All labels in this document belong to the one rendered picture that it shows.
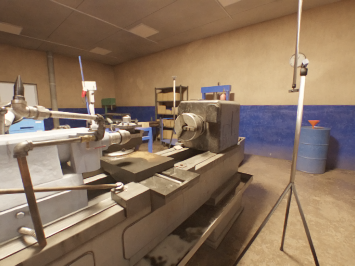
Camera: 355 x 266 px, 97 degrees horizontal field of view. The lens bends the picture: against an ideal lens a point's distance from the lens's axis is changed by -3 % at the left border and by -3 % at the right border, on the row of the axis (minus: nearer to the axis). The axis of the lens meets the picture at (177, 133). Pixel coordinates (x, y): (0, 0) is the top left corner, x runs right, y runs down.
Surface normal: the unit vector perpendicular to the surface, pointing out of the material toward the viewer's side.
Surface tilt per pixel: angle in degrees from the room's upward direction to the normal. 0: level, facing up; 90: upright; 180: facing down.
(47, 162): 70
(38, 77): 90
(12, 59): 90
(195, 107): 90
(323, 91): 90
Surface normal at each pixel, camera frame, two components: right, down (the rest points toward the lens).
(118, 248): 0.78, 0.10
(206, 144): -0.62, 0.12
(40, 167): 0.73, -0.25
